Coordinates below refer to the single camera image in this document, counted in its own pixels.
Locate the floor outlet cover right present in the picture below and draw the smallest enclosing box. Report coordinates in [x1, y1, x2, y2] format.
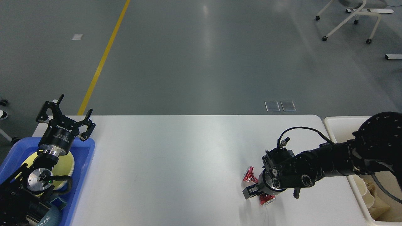
[280, 101, 297, 112]

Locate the brown paper wrapper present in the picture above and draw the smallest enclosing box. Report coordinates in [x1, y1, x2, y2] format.
[365, 181, 377, 198]

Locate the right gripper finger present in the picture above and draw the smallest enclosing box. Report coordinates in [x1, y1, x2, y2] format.
[242, 184, 266, 200]

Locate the brown paper bag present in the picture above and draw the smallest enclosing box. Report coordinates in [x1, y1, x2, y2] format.
[368, 197, 391, 220]

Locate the floor outlet cover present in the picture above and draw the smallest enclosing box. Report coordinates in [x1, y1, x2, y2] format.
[265, 101, 280, 112]
[280, 101, 297, 112]

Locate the white floor marker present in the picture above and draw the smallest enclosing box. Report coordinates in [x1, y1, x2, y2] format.
[71, 34, 84, 40]

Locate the blue plastic tray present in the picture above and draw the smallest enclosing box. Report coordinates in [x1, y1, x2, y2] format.
[1, 137, 95, 226]

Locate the red snack wrapper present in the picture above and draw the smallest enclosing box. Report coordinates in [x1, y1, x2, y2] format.
[242, 166, 276, 206]

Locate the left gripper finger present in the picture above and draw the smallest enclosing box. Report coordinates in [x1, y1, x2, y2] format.
[35, 94, 65, 126]
[74, 109, 96, 142]

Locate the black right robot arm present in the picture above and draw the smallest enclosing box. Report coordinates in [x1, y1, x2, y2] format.
[243, 112, 402, 203]

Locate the white far base bar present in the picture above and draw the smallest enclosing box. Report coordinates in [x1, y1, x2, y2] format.
[345, 8, 394, 14]

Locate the white paper cup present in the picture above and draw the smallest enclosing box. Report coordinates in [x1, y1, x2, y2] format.
[361, 189, 375, 209]
[352, 175, 368, 196]

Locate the yellow plastic plate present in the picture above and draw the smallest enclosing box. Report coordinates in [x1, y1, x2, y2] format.
[20, 150, 75, 196]

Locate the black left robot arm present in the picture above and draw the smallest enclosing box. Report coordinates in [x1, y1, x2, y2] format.
[1, 94, 96, 226]

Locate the white table leg bar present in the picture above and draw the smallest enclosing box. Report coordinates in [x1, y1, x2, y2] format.
[385, 53, 402, 60]

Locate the blue-grey HOME mug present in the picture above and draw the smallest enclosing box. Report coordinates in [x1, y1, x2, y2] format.
[34, 195, 67, 226]

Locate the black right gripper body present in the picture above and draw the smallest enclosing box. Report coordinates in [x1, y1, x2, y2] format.
[258, 169, 286, 196]

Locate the beige plastic bin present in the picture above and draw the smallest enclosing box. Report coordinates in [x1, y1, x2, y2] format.
[323, 116, 402, 226]

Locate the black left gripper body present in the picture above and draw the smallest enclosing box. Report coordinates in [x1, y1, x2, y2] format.
[38, 120, 84, 156]

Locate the white rolling chair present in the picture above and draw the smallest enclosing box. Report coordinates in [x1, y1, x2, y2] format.
[322, 0, 388, 44]

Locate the floor outlet cover left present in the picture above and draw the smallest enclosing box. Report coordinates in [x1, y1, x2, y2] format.
[265, 101, 280, 112]

